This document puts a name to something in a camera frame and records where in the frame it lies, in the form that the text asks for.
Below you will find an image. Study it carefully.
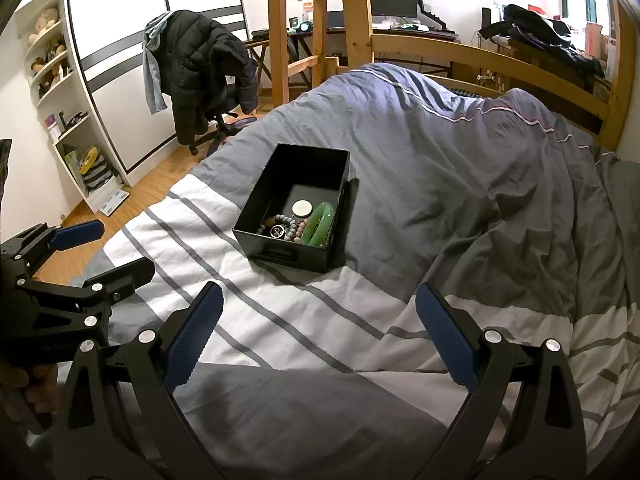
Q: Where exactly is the wooden ladder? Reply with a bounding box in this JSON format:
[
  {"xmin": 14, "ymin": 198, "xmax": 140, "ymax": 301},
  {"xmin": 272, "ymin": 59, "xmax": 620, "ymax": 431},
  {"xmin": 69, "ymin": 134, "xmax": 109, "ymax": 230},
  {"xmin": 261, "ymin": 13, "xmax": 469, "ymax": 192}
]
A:
[{"xmin": 267, "ymin": 0, "xmax": 324, "ymax": 107}]

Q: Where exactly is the black puffer jacket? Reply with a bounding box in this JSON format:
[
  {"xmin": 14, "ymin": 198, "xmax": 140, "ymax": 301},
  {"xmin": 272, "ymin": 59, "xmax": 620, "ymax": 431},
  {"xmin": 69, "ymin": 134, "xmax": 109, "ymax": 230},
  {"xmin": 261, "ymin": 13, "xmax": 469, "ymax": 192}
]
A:
[{"xmin": 159, "ymin": 9, "xmax": 259, "ymax": 144}]

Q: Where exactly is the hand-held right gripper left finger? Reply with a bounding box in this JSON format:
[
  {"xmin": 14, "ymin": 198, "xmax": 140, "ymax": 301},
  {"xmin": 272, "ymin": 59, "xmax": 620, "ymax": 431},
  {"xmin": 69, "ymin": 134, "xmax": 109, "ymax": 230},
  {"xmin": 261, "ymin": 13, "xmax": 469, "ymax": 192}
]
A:
[{"xmin": 52, "ymin": 281, "xmax": 226, "ymax": 480}]

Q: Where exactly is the white bathroom scale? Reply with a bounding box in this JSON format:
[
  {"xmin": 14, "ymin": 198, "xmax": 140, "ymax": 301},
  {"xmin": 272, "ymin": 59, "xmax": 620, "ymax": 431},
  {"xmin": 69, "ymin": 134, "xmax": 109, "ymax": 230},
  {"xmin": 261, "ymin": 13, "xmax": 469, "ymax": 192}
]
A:
[{"xmin": 99, "ymin": 189, "xmax": 130, "ymax": 216}]

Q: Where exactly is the grey striped duvet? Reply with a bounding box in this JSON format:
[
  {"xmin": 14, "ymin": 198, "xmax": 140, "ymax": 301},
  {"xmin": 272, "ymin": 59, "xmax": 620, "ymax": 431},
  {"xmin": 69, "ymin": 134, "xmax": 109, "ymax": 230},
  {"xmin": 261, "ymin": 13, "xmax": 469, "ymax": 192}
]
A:
[{"xmin": 70, "ymin": 62, "xmax": 640, "ymax": 480}]

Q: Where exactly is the grey beaded bracelet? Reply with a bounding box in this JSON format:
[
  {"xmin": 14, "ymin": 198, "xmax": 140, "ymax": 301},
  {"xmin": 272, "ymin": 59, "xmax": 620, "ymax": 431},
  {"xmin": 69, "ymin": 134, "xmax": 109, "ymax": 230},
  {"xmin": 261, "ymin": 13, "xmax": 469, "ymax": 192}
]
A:
[{"xmin": 257, "ymin": 213, "xmax": 309, "ymax": 246}]

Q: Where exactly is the person's left hand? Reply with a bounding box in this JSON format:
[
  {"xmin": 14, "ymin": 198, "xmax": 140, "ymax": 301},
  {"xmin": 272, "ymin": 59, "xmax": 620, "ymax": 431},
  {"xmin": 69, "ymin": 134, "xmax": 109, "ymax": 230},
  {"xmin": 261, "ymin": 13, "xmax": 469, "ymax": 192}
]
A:
[{"xmin": 0, "ymin": 362, "xmax": 62, "ymax": 432}]

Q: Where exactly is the wooden bed frame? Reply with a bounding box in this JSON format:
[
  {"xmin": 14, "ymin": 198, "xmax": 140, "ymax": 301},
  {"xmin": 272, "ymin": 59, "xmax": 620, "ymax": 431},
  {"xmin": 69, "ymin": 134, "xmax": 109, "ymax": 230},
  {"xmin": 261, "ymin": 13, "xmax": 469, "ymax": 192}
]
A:
[{"xmin": 320, "ymin": 0, "xmax": 632, "ymax": 154}]

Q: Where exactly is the white sliding wardrobe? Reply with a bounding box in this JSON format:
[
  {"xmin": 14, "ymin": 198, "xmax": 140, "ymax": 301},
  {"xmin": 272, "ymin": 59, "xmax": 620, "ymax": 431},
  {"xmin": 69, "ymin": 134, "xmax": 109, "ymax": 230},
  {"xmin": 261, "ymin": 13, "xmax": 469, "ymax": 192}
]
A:
[{"xmin": 64, "ymin": 0, "xmax": 249, "ymax": 174}]

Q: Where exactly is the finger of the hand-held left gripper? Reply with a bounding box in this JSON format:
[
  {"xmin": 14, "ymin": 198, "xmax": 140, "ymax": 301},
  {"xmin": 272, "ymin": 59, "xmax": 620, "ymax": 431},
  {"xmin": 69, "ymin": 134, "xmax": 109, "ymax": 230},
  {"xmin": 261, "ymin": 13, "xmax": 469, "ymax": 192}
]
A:
[
  {"xmin": 20, "ymin": 256, "xmax": 157, "ymax": 328},
  {"xmin": 0, "ymin": 220, "xmax": 107, "ymax": 283}
]

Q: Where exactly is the white bookshelf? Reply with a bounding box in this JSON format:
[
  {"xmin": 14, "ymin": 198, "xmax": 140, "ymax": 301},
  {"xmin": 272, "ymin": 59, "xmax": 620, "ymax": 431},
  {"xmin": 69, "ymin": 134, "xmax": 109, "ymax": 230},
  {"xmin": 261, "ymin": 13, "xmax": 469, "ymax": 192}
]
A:
[{"xmin": 15, "ymin": 0, "xmax": 132, "ymax": 214}]

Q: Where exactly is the beige plush bear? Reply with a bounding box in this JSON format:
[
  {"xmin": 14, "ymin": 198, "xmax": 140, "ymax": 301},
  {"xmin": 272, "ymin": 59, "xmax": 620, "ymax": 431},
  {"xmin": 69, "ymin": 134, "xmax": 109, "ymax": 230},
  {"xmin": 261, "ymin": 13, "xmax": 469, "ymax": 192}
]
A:
[{"xmin": 27, "ymin": 7, "xmax": 61, "ymax": 46}]

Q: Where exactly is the light blue denim garment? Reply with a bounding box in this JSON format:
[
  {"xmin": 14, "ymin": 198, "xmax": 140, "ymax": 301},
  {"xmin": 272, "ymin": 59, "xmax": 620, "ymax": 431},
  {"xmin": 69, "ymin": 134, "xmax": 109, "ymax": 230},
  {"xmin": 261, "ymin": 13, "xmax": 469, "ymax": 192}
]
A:
[{"xmin": 142, "ymin": 13, "xmax": 174, "ymax": 115}]

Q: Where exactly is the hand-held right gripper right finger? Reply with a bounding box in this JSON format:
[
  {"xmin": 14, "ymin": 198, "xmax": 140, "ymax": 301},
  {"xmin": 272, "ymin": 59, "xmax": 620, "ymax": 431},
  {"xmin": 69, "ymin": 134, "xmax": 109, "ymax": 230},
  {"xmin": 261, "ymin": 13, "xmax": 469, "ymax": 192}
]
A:
[{"xmin": 416, "ymin": 281, "xmax": 588, "ymax": 480}]

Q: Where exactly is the black office chair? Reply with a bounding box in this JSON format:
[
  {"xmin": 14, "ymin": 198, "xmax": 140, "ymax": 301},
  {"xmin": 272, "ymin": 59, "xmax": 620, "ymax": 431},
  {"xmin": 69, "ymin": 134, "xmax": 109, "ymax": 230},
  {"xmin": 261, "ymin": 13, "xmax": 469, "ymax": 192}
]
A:
[{"xmin": 187, "ymin": 85, "xmax": 264, "ymax": 157}]

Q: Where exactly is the wooden desk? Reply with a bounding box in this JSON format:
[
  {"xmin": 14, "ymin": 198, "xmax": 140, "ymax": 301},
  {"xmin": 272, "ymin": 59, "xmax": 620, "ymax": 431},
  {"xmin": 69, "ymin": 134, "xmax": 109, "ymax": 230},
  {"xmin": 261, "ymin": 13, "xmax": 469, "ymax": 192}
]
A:
[{"xmin": 244, "ymin": 22, "xmax": 462, "ymax": 87}]

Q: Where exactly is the black storage box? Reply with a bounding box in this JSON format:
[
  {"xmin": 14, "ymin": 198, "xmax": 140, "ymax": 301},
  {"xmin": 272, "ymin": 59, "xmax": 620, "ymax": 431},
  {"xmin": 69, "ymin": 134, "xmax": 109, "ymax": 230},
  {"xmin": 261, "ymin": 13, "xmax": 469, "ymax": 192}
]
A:
[{"xmin": 232, "ymin": 142, "xmax": 361, "ymax": 275}]

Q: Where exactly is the green jade bangle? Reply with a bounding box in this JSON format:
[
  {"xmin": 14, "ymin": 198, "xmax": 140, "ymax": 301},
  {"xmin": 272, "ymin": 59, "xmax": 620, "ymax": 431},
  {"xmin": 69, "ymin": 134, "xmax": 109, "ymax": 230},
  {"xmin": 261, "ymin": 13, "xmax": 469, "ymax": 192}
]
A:
[{"xmin": 302, "ymin": 200, "xmax": 335, "ymax": 249}]

